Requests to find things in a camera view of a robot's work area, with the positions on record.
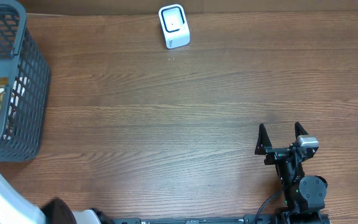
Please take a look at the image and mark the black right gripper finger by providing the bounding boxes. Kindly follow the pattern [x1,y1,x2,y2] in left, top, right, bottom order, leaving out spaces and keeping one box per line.
[254,123,273,155]
[295,122,308,138]

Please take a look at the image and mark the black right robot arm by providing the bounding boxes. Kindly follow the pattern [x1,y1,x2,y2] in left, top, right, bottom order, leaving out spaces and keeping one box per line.
[253,122,330,224]

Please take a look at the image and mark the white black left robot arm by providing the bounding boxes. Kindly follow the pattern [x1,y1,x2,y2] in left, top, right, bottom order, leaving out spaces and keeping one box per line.
[0,174,76,224]

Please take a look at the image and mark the white barcode scanner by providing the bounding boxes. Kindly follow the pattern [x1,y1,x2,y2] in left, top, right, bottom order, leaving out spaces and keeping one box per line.
[158,4,190,49]

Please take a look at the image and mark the grey plastic mesh basket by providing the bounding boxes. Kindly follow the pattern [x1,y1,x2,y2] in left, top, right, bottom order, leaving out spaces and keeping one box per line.
[0,1,50,162]

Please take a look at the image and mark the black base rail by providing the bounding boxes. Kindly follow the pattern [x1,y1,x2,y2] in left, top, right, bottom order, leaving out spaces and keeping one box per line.
[73,208,331,224]

